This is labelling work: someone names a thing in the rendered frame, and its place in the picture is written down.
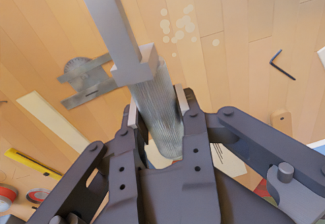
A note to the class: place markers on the yellow ruler with black slot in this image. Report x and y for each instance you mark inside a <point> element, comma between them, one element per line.
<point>28,160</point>

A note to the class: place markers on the white block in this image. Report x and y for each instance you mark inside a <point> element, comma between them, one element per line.
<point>322,57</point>

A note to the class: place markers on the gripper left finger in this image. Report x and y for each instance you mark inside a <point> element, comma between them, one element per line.
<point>121,157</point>

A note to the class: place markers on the white blue box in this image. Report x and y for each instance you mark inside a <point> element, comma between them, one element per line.
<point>317,146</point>

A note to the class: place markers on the white paper sheet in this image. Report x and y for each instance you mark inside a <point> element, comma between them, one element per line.
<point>228,161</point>

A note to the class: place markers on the steel protractor bevel gauge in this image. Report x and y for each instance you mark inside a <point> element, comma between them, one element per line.
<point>86,81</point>

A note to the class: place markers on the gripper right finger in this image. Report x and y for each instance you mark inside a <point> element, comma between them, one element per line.
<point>198,132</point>

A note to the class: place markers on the red grey tape roll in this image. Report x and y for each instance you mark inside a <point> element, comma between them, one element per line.
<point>38,195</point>
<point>7,193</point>

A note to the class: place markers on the black hex key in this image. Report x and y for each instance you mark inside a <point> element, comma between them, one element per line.
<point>275,64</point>

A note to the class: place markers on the tan wooden block with hole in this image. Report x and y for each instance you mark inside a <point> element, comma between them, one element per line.
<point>280,123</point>

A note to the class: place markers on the cream flat strip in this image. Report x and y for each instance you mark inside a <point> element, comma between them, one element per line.
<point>50,117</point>

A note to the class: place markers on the red green cloth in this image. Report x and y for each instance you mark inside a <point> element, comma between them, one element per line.
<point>260,190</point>

